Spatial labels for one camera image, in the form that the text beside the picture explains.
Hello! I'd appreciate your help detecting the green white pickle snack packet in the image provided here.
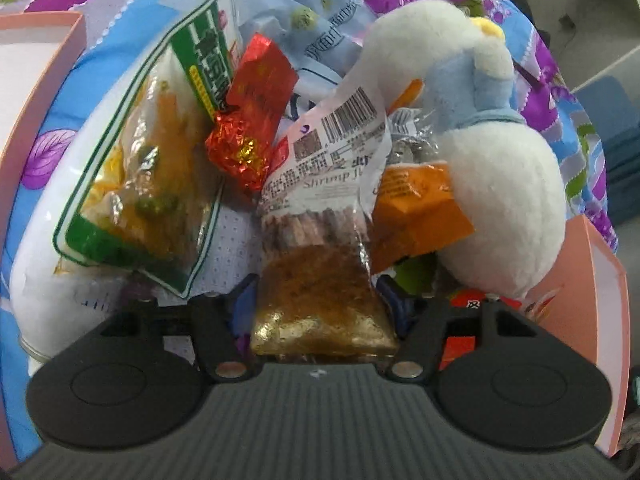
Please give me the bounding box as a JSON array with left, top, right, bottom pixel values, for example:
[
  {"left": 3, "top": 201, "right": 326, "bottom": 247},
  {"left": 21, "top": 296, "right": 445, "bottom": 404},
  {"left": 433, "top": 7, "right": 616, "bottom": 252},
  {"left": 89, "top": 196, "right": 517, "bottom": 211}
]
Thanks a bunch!
[{"left": 53, "top": 0, "right": 242, "bottom": 298}]

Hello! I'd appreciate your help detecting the shrimp snack packet brown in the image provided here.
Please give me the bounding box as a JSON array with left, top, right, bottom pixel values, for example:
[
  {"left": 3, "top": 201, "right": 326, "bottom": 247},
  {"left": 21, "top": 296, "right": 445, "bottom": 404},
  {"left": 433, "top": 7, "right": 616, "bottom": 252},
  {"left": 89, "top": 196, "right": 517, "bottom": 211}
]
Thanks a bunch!
[{"left": 250, "top": 82, "right": 397, "bottom": 359}]

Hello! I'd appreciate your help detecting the red yellow tofu snack packet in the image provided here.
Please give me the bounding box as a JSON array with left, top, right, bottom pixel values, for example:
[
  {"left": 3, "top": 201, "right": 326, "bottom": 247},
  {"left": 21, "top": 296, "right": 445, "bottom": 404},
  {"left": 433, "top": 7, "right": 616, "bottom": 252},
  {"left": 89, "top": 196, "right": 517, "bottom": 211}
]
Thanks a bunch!
[{"left": 439, "top": 288, "right": 523, "bottom": 370}]

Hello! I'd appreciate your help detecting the white spray bottle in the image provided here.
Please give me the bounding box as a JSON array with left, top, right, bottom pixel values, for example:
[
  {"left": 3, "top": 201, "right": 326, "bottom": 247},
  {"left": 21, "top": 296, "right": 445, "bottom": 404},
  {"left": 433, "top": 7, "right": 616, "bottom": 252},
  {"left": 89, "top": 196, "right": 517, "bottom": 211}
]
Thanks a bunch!
[{"left": 8, "top": 79, "right": 151, "bottom": 363}]

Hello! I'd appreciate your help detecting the pink box right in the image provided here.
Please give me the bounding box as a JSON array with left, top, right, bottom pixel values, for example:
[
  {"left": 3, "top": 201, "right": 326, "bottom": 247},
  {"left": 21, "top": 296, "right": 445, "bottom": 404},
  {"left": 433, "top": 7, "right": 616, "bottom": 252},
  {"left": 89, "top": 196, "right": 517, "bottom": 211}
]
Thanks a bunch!
[{"left": 449, "top": 213, "right": 630, "bottom": 458}]

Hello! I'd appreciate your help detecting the orange snack packet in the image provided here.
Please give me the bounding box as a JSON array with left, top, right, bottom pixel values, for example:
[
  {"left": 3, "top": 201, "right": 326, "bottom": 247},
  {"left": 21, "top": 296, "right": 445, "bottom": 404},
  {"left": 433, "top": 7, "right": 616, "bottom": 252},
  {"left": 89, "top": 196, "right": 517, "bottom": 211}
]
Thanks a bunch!
[{"left": 371, "top": 162, "right": 474, "bottom": 274}]

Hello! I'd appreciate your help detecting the white plush duck toy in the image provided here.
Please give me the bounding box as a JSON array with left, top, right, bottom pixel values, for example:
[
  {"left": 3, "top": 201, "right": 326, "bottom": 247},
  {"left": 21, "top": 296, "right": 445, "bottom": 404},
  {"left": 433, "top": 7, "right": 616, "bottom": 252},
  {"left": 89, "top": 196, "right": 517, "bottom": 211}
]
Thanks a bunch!
[{"left": 357, "top": 0, "right": 566, "bottom": 299}]

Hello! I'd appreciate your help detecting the red foil candy wrapper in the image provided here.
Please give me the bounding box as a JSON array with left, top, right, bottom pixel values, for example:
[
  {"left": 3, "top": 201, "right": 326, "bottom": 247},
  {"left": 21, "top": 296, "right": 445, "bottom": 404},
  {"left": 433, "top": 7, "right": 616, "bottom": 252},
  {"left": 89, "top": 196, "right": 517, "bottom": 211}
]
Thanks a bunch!
[{"left": 205, "top": 34, "right": 298, "bottom": 193}]

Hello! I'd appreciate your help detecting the pink shallow box lid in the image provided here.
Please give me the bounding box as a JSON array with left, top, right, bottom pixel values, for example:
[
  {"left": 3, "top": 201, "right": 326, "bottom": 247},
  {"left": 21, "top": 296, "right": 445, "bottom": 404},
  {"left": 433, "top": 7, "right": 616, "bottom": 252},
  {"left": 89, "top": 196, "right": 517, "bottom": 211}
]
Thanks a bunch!
[{"left": 1, "top": 11, "right": 87, "bottom": 208}]

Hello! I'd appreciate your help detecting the light blue snack bag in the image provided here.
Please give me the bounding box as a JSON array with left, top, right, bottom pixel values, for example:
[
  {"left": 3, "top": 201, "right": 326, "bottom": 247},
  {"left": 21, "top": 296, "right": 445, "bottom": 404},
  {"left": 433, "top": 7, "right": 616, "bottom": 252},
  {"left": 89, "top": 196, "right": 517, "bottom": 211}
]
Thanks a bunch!
[{"left": 160, "top": 0, "right": 375, "bottom": 126}]

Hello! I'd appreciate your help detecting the white wall cabinet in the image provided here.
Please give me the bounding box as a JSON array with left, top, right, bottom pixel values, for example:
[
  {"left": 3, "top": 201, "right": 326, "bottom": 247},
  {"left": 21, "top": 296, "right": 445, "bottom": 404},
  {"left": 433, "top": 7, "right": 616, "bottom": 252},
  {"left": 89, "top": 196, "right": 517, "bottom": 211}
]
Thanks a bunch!
[{"left": 527, "top": 0, "right": 639, "bottom": 98}]

